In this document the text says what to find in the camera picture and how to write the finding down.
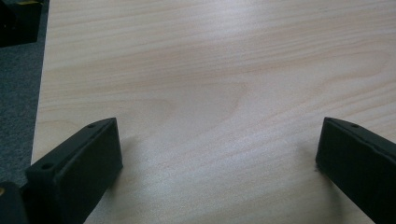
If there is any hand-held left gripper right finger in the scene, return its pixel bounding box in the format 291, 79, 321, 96
315, 117, 396, 224

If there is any black box with yellow label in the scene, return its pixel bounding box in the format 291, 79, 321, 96
0, 0, 45, 49

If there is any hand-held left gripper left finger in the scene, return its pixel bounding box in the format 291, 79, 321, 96
23, 117, 124, 224

